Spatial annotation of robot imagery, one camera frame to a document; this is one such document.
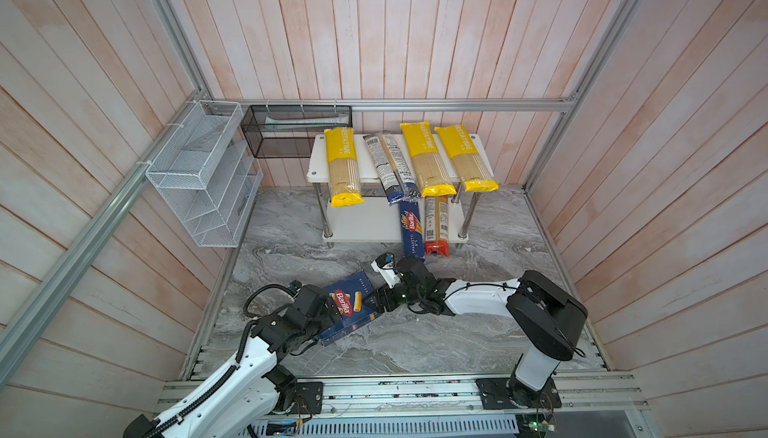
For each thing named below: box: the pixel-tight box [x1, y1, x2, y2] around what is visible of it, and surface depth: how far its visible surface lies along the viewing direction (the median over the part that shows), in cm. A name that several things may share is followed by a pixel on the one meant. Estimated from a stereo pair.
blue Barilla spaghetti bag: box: [399, 200, 425, 258], surface depth 97 cm
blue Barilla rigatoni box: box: [319, 271, 383, 347], surface depth 85 cm
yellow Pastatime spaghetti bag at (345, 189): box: [324, 127, 365, 208], surface depth 76 cm
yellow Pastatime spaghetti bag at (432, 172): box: [400, 121, 457, 198], surface depth 78 cm
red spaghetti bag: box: [424, 195, 450, 257], surface depth 100 cm
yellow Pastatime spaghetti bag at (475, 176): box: [434, 125, 499, 193], surface depth 78 cm
